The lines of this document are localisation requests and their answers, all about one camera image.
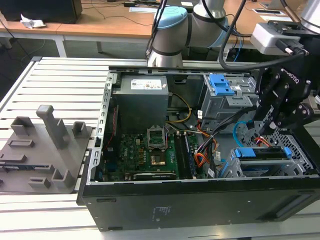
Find grey power supply unit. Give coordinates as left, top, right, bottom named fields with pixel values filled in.
left=115, top=75, right=170, bottom=129

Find grey parts rack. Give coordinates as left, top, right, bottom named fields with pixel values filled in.
left=0, top=104, right=94, bottom=195

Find red wire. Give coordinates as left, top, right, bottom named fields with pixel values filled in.
left=103, top=104, right=120, bottom=151

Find graphics card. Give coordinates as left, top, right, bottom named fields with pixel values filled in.
left=131, top=170, right=178, bottom=181

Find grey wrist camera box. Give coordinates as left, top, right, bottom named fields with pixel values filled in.
left=249, top=21, right=310, bottom=55

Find RAM stick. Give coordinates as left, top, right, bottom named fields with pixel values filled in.
left=0, top=163, right=50, bottom=171

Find grey metal drive cage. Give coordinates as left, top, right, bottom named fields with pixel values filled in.
left=200, top=73, right=260, bottom=129

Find green motherboard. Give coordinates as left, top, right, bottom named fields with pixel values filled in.
left=102, top=131, right=201, bottom=181

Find orange wires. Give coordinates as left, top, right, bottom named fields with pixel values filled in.
left=194, top=151, right=211, bottom=172

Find metal socket cover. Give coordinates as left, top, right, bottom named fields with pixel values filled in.
left=146, top=125, right=167, bottom=151

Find black PC case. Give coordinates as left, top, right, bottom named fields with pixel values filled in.
left=75, top=63, right=320, bottom=233

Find black wire bundle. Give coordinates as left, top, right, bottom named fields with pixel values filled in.
left=194, top=109, right=258, bottom=179

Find black RAM slots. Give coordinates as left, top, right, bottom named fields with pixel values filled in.
left=173, top=131, right=196, bottom=180

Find blue drive carrier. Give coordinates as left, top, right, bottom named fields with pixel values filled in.
left=208, top=73, right=236, bottom=97

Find metal disk bay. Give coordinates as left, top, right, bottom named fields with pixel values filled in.
left=219, top=146, right=314, bottom=179

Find black box on desk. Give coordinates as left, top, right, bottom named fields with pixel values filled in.
left=0, top=0, right=83, bottom=25

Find light blue disk wire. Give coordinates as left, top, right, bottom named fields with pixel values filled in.
left=231, top=121, right=254, bottom=151

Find crumpled white paper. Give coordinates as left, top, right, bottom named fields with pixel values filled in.
left=19, top=13, right=48, bottom=30

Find yellow wire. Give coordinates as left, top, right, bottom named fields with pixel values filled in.
left=166, top=92, right=193, bottom=124

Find CPU socket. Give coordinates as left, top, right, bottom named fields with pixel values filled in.
left=149, top=154, right=167, bottom=167

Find hard disk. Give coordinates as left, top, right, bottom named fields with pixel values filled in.
left=231, top=146, right=292, bottom=161

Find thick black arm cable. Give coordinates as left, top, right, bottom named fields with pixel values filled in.
left=218, top=0, right=311, bottom=71

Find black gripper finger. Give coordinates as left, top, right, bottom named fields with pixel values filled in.
left=271, top=101, right=315, bottom=131
left=255, top=68, right=281, bottom=136

